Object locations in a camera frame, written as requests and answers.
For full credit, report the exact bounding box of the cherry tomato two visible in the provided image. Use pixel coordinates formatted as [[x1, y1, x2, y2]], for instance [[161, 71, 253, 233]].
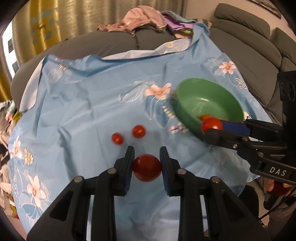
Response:
[[201, 118, 223, 134]]

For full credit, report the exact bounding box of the cherry tomato one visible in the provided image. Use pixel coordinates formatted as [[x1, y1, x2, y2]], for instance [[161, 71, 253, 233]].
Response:
[[133, 154, 162, 182]]

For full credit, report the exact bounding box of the right hand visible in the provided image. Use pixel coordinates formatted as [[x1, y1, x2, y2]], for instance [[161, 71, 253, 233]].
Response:
[[263, 178, 293, 196]]

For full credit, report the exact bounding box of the top orange tangerine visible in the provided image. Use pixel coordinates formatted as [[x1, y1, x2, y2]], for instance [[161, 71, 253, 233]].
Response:
[[199, 114, 213, 121]]

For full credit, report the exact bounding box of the green plastic bowl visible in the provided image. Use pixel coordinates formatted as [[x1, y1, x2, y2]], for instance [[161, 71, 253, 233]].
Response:
[[171, 78, 244, 138]]

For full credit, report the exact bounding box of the grey sofa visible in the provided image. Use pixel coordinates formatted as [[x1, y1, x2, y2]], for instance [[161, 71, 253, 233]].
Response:
[[11, 3, 295, 125]]

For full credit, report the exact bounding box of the cherry tomato three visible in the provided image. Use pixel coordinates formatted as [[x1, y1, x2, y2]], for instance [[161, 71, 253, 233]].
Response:
[[111, 133, 124, 145]]

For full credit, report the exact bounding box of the blue floral tablecloth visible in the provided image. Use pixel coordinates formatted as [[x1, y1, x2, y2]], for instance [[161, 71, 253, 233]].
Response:
[[9, 23, 269, 232]]

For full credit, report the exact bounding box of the cherry tomato four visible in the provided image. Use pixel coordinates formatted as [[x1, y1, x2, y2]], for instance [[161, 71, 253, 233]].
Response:
[[132, 125, 146, 138]]

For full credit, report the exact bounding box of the cluttered laundry pile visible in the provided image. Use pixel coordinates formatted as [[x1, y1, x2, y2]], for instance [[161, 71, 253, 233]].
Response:
[[1, 100, 20, 219]]

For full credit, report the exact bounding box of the purple clothes pile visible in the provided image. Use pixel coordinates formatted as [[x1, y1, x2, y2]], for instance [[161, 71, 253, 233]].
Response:
[[161, 11, 196, 39]]

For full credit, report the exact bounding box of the pink clothes pile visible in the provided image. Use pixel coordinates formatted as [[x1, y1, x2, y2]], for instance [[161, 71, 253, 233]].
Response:
[[97, 6, 167, 36]]

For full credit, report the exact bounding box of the gold patterned curtain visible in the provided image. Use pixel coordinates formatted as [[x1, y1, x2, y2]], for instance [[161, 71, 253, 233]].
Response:
[[0, 0, 188, 103]]

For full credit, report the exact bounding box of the framed wall painting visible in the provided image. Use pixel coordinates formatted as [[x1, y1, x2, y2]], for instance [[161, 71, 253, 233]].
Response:
[[248, 0, 281, 19]]

